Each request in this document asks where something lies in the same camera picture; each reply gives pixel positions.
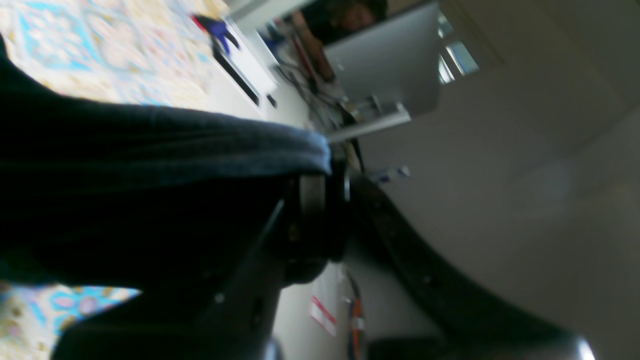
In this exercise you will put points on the blue clamp bottom left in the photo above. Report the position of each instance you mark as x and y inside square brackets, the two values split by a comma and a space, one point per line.
[217, 30]

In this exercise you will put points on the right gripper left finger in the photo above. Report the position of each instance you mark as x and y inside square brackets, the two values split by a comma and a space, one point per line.
[200, 310]

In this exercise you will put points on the white wall vent box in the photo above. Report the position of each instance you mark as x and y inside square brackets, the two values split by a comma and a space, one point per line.
[247, 71]

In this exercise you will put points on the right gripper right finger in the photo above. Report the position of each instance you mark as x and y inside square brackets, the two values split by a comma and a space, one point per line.
[418, 306]

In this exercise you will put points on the black t-shirt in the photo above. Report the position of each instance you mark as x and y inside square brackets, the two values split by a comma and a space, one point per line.
[127, 195]

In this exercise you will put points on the patterned colourful tablecloth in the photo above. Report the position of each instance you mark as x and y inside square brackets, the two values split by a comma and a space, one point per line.
[118, 51]

